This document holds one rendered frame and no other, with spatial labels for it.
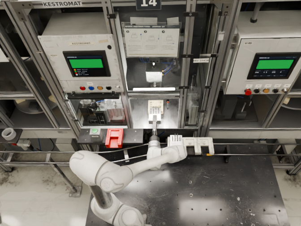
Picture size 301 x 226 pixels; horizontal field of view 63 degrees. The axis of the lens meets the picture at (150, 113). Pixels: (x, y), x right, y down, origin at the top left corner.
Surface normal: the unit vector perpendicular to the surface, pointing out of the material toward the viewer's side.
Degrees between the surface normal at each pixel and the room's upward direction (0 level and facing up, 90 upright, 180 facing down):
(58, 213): 0
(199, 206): 0
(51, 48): 90
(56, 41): 90
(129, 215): 7
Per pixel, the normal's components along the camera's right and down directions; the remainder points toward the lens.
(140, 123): -0.05, -0.61
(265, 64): -0.04, 0.79
